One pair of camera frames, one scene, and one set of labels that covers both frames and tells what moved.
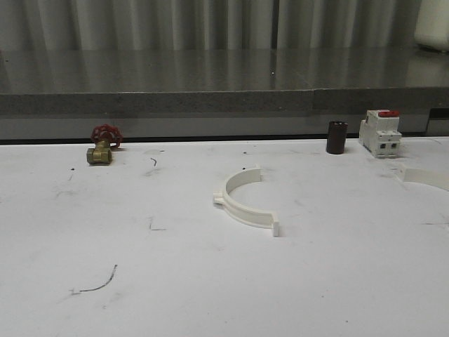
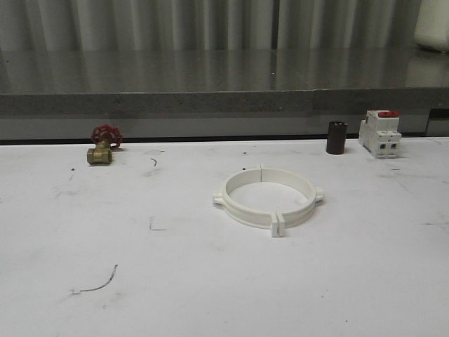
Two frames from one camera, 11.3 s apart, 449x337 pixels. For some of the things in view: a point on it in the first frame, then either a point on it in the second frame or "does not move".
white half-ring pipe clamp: x=436 y=178 -> x=300 y=213
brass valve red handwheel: x=104 y=136 does not move
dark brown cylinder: x=336 y=137 does not move
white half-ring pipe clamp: x=239 y=211 does not move
